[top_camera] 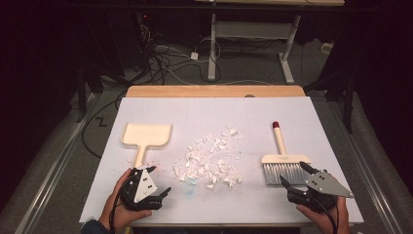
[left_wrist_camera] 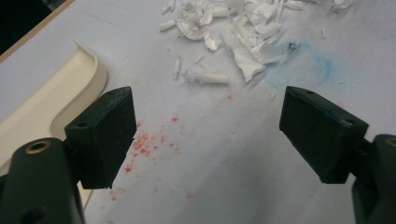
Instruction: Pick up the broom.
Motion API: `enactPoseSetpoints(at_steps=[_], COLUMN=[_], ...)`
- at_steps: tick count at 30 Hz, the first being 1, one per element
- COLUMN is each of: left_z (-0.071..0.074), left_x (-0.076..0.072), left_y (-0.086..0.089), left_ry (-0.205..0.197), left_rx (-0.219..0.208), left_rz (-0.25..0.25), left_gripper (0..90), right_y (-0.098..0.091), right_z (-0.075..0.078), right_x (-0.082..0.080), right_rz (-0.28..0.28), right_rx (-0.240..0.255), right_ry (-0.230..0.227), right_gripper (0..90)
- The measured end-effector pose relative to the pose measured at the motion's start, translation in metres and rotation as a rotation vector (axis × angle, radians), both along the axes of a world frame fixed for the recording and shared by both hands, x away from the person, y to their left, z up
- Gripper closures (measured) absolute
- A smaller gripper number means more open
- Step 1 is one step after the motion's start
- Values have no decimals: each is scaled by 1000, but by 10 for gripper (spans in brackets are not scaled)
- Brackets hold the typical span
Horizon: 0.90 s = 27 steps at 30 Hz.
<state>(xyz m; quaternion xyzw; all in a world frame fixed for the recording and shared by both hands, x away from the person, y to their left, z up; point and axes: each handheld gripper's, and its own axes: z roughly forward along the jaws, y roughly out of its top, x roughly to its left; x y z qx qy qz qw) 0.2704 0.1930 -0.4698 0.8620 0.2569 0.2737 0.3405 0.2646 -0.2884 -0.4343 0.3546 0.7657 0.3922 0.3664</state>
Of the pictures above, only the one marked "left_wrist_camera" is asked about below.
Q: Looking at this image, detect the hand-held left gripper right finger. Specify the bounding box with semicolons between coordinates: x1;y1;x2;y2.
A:
278;86;370;185

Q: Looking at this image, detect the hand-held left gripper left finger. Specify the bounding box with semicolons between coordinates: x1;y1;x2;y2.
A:
64;86;138;190

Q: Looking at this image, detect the cream plastic dustpan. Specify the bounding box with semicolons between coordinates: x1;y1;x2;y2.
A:
0;40;108;200

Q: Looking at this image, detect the pile of white paper scraps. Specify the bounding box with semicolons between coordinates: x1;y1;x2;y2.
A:
159;0;355;86

